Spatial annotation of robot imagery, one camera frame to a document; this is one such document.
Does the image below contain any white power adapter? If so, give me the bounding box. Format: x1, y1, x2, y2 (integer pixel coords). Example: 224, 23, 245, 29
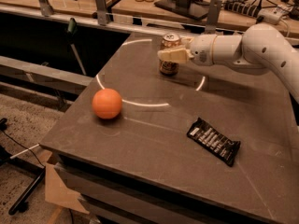
257, 7, 287, 25

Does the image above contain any black snack bar wrapper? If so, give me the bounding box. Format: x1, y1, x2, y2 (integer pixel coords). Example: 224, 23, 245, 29
187, 118, 241, 167

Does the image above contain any black power strip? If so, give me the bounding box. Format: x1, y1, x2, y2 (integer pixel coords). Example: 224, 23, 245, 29
224, 0, 261, 18

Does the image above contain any black chair base leg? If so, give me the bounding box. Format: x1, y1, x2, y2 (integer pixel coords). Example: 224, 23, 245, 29
8, 168, 46, 216

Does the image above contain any right metal bracket post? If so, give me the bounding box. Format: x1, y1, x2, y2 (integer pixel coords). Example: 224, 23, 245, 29
205, 0, 222, 35

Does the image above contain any green handled tool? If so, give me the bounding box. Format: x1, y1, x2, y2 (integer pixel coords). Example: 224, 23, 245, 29
65, 17, 88, 77

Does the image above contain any left metal bracket post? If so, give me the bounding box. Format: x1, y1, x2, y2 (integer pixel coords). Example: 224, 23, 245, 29
38, 0, 54, 17

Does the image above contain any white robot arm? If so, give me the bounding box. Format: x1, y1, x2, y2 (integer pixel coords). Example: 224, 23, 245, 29
157, 23, 299, 103

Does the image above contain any orange soda can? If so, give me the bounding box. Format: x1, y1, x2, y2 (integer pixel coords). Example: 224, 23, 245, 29
159, 33, 180, 77

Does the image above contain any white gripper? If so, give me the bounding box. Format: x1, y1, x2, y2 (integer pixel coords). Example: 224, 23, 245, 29
157, 35, 217, 66

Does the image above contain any black monitor stand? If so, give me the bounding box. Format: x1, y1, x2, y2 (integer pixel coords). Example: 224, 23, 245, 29
154, 0, 209, 21

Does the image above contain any middle metal bracket post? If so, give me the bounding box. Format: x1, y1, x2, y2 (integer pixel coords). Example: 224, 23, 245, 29
95, 0, 109, 25

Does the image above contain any orange ball fruit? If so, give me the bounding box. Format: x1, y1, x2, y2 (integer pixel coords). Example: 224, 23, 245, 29
92, 89, 122, 119

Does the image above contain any metal bracket post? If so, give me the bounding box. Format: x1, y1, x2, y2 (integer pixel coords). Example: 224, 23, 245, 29
95, 0, 109, 25
205, 0, 222, 35
38, 0, 54, 17

